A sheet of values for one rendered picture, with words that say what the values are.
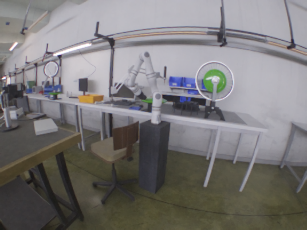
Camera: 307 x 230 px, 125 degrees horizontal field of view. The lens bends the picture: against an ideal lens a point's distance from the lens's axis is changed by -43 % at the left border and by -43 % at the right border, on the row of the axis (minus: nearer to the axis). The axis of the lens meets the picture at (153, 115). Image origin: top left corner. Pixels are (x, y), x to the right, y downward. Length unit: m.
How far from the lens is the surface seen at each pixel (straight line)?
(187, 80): 2.47
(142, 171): 1.68
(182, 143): 2.71
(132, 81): 1.28
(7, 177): 0.67
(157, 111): 1.40
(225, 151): 2.75
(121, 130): 1.17
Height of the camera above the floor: 1.27
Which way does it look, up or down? 13 degrees down
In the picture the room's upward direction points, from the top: 3 degrees clockwise
